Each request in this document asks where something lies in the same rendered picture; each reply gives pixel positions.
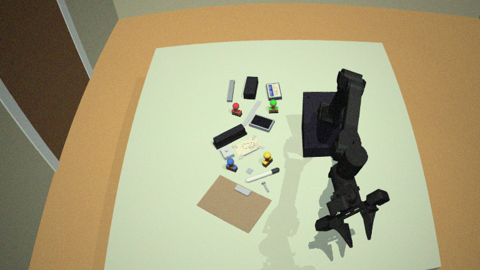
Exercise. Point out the brown clipboard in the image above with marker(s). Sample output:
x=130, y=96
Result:
x=233, y=203

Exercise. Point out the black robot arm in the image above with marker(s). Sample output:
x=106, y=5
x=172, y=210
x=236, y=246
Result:
x=346, y=149

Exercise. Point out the white marker with black cap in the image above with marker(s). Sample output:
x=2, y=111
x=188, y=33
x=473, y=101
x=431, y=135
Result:
x=262, y=175

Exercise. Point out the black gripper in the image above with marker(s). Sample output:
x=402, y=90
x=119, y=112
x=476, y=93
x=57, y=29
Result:
x=366, y=208

